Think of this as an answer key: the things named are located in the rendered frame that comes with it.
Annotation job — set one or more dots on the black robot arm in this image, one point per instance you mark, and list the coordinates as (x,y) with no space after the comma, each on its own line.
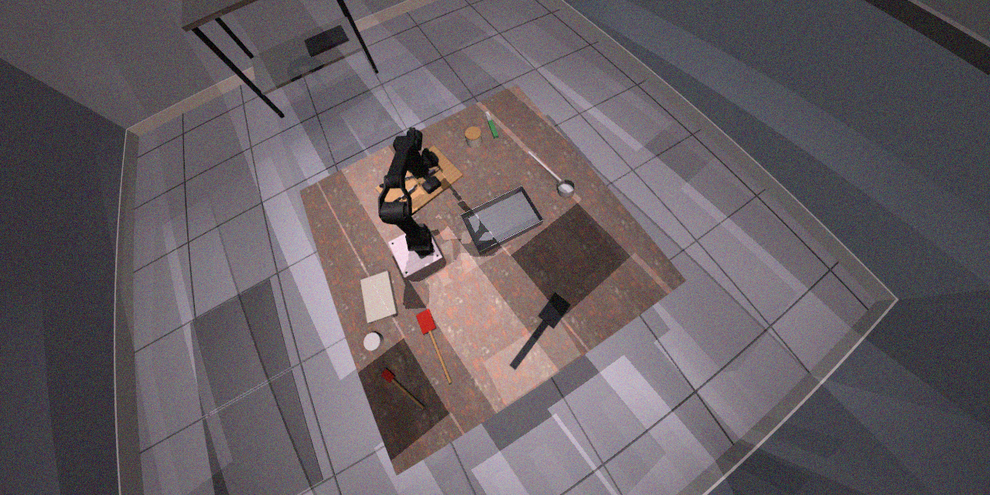
(418,238)

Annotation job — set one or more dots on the grey cylinder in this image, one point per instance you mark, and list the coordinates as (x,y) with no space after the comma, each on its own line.
(373,341)

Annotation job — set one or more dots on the wooden board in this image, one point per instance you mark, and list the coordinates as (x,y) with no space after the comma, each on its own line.
(447,175)

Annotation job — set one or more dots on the grey saucepan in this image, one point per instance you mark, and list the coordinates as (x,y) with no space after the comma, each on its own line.
(565,186)

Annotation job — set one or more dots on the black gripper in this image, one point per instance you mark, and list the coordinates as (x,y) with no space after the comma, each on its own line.
(431,183)

